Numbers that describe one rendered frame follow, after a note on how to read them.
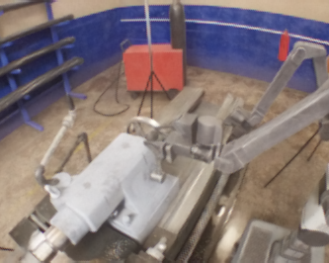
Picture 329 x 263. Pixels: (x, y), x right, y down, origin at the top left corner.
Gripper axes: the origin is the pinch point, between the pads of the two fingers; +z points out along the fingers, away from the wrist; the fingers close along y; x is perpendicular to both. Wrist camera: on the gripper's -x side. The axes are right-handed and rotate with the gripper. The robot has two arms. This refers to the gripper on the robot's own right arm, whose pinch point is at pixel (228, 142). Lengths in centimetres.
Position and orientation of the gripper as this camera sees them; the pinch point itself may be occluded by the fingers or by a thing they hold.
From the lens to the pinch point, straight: 121.9
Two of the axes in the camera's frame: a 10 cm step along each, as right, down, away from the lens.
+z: -3.9, 5.6, 7.3
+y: -4.8, 5.5, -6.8
